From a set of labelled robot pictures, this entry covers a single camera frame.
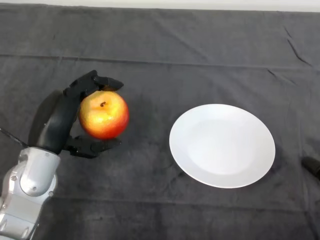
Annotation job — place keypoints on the dark grey cloth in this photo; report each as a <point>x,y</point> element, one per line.
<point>175,62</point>

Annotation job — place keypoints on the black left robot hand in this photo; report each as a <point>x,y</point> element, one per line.
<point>56,120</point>

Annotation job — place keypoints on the white round plate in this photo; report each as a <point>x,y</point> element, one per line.
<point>222,146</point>

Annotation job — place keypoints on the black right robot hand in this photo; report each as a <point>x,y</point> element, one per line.
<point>313,165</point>

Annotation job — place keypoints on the red yellow apple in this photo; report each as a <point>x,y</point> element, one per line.
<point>105,117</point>

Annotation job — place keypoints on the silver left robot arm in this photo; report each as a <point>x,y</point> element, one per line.
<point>27,180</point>

